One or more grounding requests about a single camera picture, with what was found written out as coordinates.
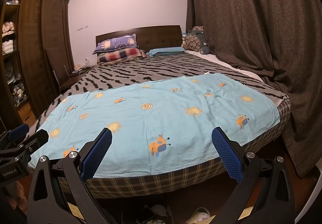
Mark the brown curtain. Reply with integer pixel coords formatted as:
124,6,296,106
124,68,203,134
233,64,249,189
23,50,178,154
186,0,321,177

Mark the dark wooden headboard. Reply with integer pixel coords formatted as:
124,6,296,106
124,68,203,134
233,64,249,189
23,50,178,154
96,25,182,52

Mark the wooden wardrobe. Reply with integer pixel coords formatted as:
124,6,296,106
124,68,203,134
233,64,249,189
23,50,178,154
1,0,74,129

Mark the patterned brown cushion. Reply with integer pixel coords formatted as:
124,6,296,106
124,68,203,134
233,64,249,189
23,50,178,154
182,26,204,52

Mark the grey black patterned blanket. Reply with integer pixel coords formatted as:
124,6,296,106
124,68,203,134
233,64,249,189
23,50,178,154
34,53,291,129

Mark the light blue flat pillow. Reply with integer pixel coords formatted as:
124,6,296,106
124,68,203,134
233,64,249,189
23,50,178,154
146,46,185,57

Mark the plaid mattress bed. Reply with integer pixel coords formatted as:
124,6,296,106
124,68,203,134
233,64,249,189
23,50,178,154
27,48,292,199

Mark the red blue plaid pillow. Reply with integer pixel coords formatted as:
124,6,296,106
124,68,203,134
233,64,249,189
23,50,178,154
97,48,146,65

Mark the white slipper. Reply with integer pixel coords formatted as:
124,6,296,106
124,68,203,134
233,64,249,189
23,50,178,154
186,207,210,224

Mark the dark blue bag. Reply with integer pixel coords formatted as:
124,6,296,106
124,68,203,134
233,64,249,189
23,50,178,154
198,33,210,55

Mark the black trash bin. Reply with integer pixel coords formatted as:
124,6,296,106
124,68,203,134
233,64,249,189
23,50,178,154
139,204,173,224

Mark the light blue cartoon sheet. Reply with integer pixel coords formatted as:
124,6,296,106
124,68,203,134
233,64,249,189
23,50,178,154
29,73,280,178

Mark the purple cartoon pillow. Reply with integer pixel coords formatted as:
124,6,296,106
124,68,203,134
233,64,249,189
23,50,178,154
93,34,137,55

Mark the person's left hand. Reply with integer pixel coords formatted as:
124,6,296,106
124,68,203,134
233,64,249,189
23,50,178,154
5,181,28,215

